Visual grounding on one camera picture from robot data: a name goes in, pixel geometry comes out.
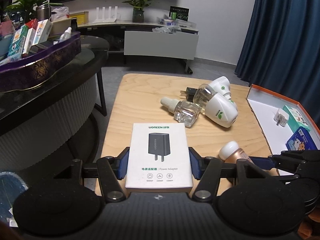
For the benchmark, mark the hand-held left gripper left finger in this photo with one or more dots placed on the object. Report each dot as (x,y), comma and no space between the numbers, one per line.
(122,166)

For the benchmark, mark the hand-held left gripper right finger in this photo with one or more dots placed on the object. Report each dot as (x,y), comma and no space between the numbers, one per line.
(195,165)

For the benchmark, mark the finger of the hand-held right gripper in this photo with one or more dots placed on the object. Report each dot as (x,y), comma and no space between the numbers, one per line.
(261,163)
(302,155)

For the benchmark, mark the blue card packet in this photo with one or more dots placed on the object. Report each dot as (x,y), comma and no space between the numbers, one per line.
(302,140)

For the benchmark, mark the gold tube with white cap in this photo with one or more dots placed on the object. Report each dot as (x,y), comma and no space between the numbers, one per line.
(228,150)

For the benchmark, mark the white charger package box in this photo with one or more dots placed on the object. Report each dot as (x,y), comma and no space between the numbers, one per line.
(160,155)

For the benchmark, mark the teal and white carton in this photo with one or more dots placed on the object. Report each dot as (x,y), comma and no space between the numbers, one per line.
(296,118)

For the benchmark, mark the white plug charger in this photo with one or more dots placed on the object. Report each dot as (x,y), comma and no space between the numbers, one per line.
(281,117)

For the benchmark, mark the clear bottle with ribbed cap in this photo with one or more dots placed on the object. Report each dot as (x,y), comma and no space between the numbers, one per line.
(185,113)

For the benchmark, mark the orange-edged white box lid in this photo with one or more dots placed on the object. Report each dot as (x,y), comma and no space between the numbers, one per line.
(265,110)

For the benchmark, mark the white mosquito heater with bottle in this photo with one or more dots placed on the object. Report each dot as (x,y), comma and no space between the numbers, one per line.
(220,110)

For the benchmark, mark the black plug charger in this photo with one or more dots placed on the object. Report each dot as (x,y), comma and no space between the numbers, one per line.
(191,93)

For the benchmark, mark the black round coffee table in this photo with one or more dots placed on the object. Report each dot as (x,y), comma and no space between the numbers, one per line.
(50,100)

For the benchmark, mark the trash bin with blue bag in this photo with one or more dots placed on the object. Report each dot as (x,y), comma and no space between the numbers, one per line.
(12,187)

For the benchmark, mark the blue curtain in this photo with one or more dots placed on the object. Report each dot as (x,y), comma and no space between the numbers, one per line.
(282,35)

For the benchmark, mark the grey tv stand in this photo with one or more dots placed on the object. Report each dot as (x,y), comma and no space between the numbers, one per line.
(160,45)

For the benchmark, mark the purple gold-patterned tray box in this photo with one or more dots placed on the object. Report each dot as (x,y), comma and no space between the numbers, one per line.
(37,67)

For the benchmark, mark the pile of clear plastic bags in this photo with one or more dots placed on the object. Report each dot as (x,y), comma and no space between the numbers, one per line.
(172,26)

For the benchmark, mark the white dropper bottle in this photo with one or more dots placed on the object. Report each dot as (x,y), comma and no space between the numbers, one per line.
(65,35)

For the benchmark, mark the white router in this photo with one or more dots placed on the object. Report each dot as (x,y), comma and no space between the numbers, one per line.
(106,17)

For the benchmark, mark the potted plant in glass vase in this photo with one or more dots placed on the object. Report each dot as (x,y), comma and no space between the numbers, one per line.
(138,15)

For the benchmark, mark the black green box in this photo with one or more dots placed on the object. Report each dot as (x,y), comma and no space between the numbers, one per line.
(178,13)

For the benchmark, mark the beige paper container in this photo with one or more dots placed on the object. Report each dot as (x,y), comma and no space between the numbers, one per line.
(60,27)

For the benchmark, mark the yellow tin box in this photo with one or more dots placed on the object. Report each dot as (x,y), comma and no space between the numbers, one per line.
(80,17)

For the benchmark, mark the white blue medicine box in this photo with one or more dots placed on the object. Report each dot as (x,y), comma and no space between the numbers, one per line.
(42,31)

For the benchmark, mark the red white medicine box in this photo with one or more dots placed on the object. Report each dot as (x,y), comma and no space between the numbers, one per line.
(30,35)

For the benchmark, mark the green blue medicine box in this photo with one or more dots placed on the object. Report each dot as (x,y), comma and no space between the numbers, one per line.
(17,41)

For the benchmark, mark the white plastic bag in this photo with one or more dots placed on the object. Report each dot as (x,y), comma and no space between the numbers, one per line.
(60,13)

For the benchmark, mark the pink pouch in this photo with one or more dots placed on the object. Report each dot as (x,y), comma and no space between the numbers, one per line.
(6,28)

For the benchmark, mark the leafy green plant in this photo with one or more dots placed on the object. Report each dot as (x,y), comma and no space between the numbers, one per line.
(27,0)

